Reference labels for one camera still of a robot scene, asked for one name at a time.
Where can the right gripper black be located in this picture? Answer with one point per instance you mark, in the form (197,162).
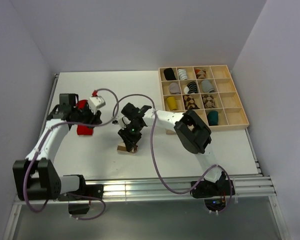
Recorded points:
(130,141)

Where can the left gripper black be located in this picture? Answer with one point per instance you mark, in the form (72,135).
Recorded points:
(94,119)

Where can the rolled yellow sock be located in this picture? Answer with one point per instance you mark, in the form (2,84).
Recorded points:
(172,103)

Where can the wooden compartment tray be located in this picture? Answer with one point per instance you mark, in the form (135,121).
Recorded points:
(232,115)

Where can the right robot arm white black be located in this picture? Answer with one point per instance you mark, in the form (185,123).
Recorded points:
(193,133)

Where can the rolled white striped sock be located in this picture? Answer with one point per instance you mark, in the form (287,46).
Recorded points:
(182,74)

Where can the dark green reindeer sock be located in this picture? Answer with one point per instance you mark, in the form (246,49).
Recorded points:
(213,118)

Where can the brown striped sock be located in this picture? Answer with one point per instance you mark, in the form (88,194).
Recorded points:
(121,148)

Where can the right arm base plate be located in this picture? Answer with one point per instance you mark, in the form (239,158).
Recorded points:
(202,190)

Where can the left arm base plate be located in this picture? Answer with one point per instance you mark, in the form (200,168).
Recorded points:
(89,191)

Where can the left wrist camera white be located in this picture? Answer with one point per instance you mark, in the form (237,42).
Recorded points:
(95,103)

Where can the rolled dark argyle sock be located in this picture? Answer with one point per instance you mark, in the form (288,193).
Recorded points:
(209,101)

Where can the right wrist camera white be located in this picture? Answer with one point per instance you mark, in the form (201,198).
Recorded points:
(123,121)

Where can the rolled grey beige sock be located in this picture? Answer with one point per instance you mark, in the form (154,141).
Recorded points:
(174,88)

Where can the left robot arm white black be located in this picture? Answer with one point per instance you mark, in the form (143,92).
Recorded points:
(35,177)

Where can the rolled brown argyle sock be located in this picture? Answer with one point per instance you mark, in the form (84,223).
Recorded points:
(189,102)

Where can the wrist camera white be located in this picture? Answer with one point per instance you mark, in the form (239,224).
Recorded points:
(95,103)
(123,121)

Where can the rolled orange argyle sock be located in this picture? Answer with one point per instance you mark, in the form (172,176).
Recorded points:
(200,73)

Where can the rolled black striped sock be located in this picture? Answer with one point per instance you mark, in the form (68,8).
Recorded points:
(191,88)

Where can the aluminium frame rail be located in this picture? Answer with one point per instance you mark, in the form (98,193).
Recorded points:
(150,189)

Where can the red sock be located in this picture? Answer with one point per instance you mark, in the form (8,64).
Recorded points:
(84,117)

